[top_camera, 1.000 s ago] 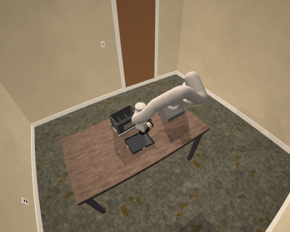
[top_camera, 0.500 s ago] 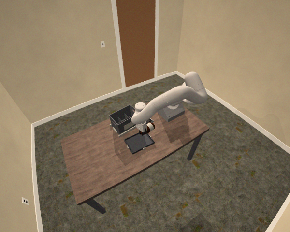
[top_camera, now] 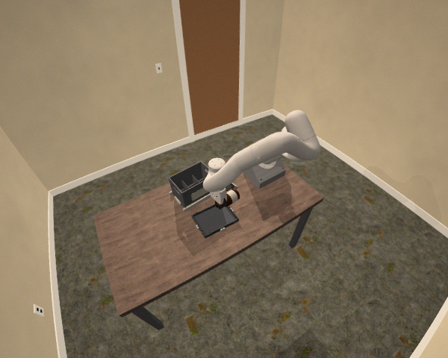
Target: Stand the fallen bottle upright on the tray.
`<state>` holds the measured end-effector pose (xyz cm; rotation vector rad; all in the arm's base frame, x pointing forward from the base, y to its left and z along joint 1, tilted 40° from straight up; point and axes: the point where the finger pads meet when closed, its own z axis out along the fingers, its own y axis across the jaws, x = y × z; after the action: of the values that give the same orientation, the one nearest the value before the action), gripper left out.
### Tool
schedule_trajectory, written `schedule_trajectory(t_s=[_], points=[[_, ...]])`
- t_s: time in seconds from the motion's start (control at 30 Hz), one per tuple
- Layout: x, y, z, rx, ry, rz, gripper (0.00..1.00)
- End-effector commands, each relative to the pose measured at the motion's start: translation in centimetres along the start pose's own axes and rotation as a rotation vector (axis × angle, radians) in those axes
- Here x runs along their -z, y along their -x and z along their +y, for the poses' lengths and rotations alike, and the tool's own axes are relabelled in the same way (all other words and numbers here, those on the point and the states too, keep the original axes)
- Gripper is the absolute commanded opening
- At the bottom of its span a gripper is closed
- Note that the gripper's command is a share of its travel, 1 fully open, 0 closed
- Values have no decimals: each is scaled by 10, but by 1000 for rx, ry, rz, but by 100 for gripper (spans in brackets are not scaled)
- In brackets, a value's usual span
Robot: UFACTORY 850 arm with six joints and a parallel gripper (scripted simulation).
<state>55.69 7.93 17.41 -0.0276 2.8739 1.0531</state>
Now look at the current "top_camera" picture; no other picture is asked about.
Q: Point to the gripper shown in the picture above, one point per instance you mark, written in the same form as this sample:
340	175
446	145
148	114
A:
220	197

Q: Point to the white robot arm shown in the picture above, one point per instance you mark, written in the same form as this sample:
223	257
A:
298	145

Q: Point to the dark grey crate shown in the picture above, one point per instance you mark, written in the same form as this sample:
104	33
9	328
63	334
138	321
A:
192	179

